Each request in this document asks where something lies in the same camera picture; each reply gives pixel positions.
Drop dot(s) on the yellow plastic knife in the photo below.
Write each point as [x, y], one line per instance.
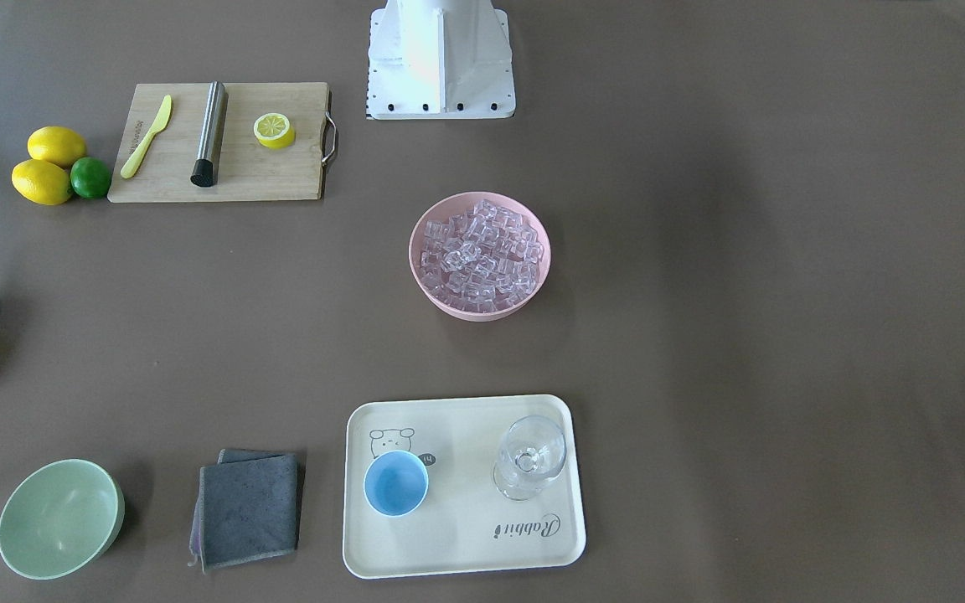
[134, 161]

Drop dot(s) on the light blue cup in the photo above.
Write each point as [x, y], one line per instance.
[396, 483]

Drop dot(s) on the pink bowl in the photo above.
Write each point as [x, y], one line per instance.
[482, 311]

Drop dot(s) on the steel muddler black tip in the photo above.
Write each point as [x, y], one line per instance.
[206, 165]

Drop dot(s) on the yellow lemon lower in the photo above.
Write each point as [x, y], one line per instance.
[42, 182]

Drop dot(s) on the bamboo cutting board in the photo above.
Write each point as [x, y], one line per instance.
[247, 171]

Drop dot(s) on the half lemon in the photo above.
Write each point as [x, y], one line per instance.
[274, 131]

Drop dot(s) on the cream rabbit tray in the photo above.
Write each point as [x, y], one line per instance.
[464, 524]

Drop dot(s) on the clear wine glass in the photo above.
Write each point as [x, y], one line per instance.
[531, 455]

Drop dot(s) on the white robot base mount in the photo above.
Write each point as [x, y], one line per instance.
[440, 60]

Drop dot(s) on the yellow lemon upper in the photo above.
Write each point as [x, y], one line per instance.
[59, 145]

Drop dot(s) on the yellow lemon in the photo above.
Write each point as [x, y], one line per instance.
[42, 182]
[59, 145]

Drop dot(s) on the green lime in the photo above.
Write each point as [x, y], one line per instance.
[90, 178]

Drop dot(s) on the green bowl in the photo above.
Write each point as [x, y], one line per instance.
[59, 519]

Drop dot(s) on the grey folded cloth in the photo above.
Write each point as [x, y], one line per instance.
[247, 508]

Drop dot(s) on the clear ice cubes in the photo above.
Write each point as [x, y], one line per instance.
[481, 255]

